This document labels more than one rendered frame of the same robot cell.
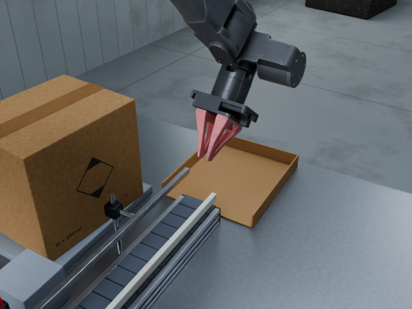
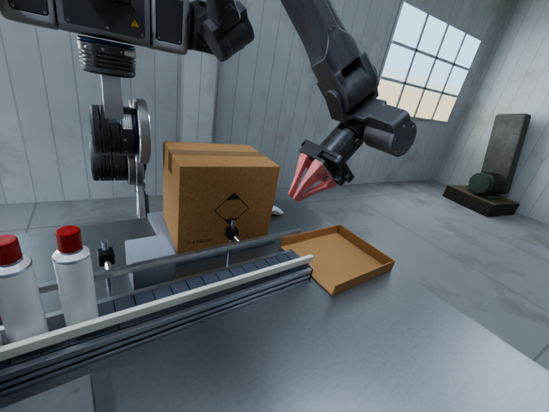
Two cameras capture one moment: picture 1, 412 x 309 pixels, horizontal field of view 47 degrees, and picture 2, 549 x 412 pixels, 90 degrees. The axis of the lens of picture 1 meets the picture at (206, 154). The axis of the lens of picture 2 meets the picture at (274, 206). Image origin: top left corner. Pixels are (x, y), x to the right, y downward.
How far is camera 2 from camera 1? 0.34 m
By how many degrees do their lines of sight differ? 20
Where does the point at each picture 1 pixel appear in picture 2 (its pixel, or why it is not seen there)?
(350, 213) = (424, 322)
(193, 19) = (316, 60)
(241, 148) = (352, 241)
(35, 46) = not seen: hidden behind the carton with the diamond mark
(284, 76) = (387, 139)
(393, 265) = (453, 389)
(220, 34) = (335, 77)
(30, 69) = not seen: hidden behind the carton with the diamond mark
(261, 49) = (372, 110)
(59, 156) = (208, 179)
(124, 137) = (263, 190)
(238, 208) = (328, 277)
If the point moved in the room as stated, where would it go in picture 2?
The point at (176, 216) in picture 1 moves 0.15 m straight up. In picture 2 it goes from (277, 260) to (287, 215)
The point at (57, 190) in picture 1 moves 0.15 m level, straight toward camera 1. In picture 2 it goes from (199, 203) to (178, 230)
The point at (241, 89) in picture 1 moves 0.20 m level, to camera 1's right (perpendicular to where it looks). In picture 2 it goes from (345, 147) to (475, 181)
